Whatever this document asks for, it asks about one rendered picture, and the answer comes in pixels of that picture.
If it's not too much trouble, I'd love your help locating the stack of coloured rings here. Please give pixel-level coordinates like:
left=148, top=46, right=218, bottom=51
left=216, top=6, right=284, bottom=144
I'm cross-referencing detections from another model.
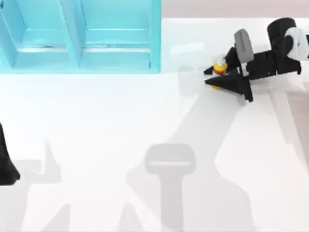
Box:
left=209, top=56, right=229, bottom=91

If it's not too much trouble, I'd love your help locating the pale grey rounded box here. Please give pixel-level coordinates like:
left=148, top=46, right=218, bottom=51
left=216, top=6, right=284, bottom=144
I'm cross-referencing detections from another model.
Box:
left=233, top=29, right=254, bottom=64

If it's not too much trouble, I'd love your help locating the light blue rack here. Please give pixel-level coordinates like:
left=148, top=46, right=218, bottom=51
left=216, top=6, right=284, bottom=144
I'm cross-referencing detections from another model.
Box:
left=0, top=0, right=162, bottom=74

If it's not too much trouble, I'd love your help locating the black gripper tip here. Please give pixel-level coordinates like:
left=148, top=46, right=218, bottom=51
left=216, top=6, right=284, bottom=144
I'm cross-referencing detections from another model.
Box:
left=0, top=122, right=21, bottom=187

